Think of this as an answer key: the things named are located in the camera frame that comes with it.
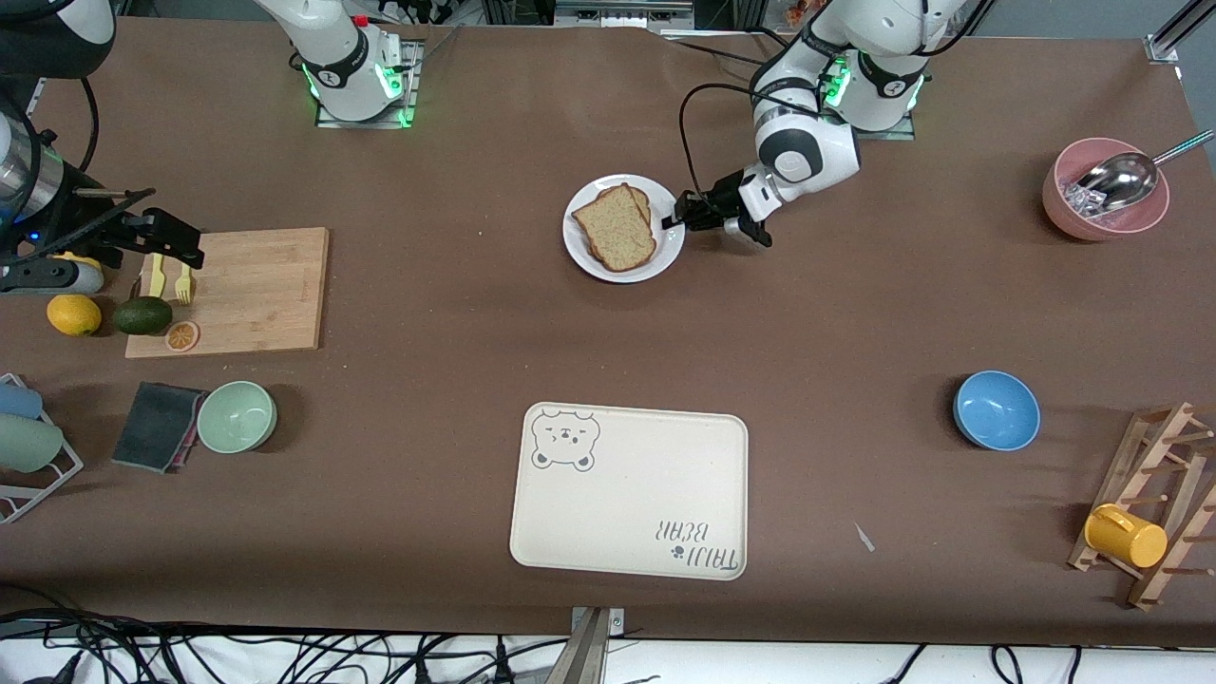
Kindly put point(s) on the pink bowl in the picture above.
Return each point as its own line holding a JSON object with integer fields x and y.
{"x": 1059, "y": 214}

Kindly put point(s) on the wooden cutting board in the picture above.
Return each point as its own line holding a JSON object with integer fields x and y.
{"x": 256, "y": 294}

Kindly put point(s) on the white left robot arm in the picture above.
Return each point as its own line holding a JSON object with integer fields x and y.
{"x": 883, "y": 38}

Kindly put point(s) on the orange fruit slice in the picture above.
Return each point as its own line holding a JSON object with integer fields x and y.
{"x": 182, "y": 335}

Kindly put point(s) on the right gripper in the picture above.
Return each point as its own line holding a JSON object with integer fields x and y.
{"x": 84, "y": 228}

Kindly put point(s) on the small white paper scrap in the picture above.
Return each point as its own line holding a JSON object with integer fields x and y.
{"x": 864, "y": 537}

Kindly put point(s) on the wooden mug rack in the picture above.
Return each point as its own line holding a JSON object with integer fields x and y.
{"x": 1154, "y": 446}

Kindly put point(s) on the white round plate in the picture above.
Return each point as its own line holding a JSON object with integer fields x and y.
{"x": 670, "y": 252}

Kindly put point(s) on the yellow mug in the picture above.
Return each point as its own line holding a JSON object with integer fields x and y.
{"x": 1126, "y": 537}

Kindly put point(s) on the dark green avocado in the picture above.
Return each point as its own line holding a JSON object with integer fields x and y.
{"x": 142, "y": 316}

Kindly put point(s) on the clear ice cubes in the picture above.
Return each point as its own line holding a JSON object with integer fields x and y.
{"x": 1083, "y": 201}

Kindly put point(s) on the blue bowl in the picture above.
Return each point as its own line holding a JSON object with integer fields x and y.
{"x": 997, "y": 410}

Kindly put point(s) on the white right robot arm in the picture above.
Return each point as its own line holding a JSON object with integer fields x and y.
{"x": 337, "y": 57}

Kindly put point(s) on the pale green cup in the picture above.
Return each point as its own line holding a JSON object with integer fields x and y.
{"x": 28, "y": 444}

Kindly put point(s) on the silver metal scoop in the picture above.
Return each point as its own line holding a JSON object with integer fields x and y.
{"x": 1121, "y": 180}

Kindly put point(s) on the brown crust bread slice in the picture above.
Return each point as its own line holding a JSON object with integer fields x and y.
{"x": 642, "y": 204}
{"x": 616, "y": 230}

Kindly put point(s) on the yellow plastic fork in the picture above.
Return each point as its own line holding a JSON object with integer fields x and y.
{"x": 183, "y": 283}

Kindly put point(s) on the small yellow object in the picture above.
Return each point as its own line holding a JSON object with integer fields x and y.
{"x": 78, "y": 260}

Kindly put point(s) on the pale green bowl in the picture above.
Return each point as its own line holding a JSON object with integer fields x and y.
{"x": 237, "y": 416}

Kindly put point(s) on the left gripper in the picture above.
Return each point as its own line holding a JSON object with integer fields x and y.
{"x": 719, "y": 205}

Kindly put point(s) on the light blue cup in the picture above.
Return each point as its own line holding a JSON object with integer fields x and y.
{"x": 19, "y": 401}

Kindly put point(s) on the cream bear print tray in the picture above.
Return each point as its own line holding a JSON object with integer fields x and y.
{"x": 627, "y": 513}

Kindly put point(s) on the aluminium frame profile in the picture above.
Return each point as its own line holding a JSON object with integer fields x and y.
{"x": 1173, "y": 33}

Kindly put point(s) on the dark grey sponge cloth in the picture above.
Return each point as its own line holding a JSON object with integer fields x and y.
{"x": 152, "y": 426}

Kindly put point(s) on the yellow lemon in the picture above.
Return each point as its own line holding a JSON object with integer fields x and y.
{"x": 74, "y": 315}

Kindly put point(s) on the yellow plastic knife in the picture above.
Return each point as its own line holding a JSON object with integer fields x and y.
{"x": 152, "y": 275}

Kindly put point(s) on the aluminium mount bracket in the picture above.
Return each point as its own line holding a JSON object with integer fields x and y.
{"x": 591, "y": 655}

